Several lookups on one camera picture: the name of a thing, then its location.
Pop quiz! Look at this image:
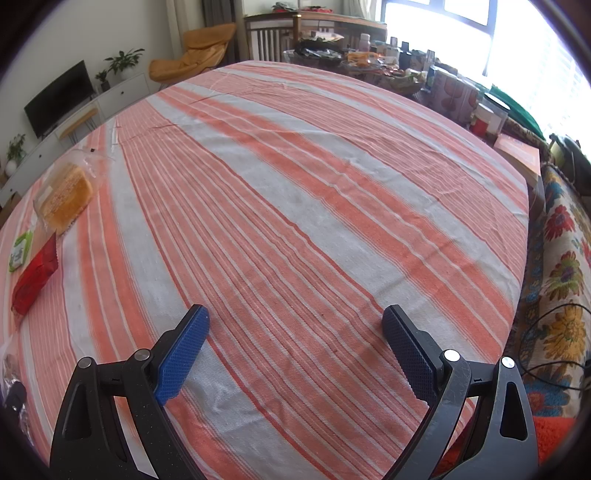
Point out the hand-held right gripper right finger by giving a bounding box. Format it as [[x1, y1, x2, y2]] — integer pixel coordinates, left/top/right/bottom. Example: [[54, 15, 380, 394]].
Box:
[[381, 304, 540, 480]]

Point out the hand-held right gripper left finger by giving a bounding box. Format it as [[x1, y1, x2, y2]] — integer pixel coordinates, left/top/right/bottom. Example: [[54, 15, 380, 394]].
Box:
[[48, 304, 211, 480]]

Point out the red snack packet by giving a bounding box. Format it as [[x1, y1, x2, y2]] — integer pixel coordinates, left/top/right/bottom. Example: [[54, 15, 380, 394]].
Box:
[[11, 244, 58, 317]]

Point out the clear snack bag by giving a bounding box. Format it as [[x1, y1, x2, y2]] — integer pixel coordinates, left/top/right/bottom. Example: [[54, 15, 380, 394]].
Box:
[[0, 353, 20, 386]]

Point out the orange striped tablecloth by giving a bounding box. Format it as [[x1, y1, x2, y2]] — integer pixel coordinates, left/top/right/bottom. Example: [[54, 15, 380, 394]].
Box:
[[0, 60, 531, 480]]

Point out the floral sofa cover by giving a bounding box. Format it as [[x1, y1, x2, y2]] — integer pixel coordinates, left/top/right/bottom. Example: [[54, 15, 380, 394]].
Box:
[[508, 138, 591, 421]]

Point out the small green snack packet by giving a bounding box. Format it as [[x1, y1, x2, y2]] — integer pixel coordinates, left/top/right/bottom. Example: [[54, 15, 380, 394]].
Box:
[[9, 231, 34, 273]]

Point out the yellow cake in clear bag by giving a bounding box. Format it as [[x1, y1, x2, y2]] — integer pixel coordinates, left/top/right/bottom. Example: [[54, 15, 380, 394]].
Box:
[[33, 148, 116, 236]]

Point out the orange flat box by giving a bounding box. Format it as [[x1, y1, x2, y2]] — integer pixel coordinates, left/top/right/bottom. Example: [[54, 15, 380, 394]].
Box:
[[493, 134, 542, 188]]

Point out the red and white jar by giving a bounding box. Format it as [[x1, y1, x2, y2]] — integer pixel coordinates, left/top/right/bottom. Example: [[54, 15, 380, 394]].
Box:
[[471, 104, 504, 137]]

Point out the black rounded object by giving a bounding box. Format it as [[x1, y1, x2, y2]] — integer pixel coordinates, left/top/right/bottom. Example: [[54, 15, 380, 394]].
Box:
[[549, 134, 591, 195]]

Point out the wooden bench with black legs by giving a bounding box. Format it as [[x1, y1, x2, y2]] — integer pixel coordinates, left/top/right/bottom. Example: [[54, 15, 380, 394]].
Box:
[[58, 107, 100, 139]]

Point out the white box with floral print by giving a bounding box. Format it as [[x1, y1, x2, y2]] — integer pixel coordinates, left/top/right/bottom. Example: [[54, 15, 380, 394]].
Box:
[[431, 69, 481, 123]]

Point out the green plant in vase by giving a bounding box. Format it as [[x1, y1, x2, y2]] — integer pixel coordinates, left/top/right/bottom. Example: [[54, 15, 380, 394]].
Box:
[[6, 134, 27, 162]]

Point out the green cloth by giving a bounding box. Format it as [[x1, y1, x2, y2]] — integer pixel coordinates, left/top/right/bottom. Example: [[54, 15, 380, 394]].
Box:
[[489, 85, 546, 139]]

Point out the white tv cabinet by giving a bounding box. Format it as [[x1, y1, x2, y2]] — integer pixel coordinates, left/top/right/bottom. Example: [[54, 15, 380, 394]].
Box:
[[0, 71, 151, 195]]

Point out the black television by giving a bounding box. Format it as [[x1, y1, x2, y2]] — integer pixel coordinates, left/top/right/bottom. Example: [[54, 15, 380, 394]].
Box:
[[24, 60, 97, 139]]

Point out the cluttered side table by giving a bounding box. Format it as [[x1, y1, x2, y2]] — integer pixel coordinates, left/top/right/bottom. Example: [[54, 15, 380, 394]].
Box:
[[283, 32, 513, 139]]

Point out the large potted plant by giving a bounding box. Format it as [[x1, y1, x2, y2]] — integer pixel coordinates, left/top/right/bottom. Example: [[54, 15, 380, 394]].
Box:
[[104, 48, 145, 80]]

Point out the orange lounge chair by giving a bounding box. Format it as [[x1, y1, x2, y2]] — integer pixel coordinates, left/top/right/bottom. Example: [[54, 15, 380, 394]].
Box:
[[148, 23, 237, 86]]

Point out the window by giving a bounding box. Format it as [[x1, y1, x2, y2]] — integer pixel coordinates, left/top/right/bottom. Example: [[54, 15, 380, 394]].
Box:
[[376, 0, 591, 134]]

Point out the wooden sideboard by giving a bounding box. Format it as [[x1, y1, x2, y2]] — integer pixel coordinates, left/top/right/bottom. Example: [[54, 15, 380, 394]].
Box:
[[243, 11, 389, 63]]

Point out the grey curtain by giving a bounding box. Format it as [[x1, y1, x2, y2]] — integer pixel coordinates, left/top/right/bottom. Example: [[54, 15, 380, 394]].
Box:
[[202, 0, 236, 28]]

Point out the black cable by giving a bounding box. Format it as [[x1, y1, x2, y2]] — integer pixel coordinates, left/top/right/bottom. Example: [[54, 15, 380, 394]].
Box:
[[517, 302, 591, 393]]

